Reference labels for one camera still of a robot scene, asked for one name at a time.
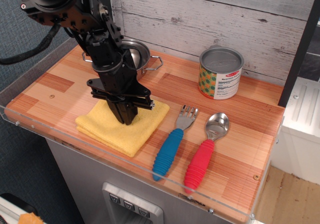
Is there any yellow towel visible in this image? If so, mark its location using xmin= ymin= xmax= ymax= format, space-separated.
xmin=75 ymin=100 xmax=170 ymax=158

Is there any toy food can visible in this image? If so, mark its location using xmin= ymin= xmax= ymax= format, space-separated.
xmin=198 ymin=45 xmax=244 ymax=100

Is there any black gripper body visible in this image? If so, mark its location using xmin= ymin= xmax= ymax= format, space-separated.
xmin=85 ymin=36 xmax=155 ymax=110

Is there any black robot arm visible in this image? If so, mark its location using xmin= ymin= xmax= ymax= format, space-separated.
xmin=21 ymin=0 xmax=155 ymax=125

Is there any white plastic appliance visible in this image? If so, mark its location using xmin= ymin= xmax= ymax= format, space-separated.
xmin=270 ymin=77 xmax=320 ymax=184

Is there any small silver metal pot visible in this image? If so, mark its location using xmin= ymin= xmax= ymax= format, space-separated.
xmin=82 ymin=38 xmax=164 ymax=87

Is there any black braided cable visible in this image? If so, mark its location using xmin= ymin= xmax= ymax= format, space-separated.
xmin=0 ymin=23 xmax=62 ymax=66

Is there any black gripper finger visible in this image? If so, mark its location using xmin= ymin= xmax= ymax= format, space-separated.
xmin=107 ymin=100 xmax=125 ymax=124
xmin=119 ymin=102 xmax=138 ymax=126

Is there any red handled spoon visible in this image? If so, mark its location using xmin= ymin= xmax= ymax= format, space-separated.
xmin=183 ymin=112 xmax=230 ymax=194

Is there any silver button panel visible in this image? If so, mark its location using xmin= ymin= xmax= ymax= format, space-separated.
xmin=102 ymin=182 xmax=164 ymax=224

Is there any blue handled fork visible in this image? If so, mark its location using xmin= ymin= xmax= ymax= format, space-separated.
xmin=152 ymin=105 xmax=199 ymax=181

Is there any clear acrylic table guard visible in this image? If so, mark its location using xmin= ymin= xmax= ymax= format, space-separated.
xmin=0 ymin=41 xmax=284 ymax=224

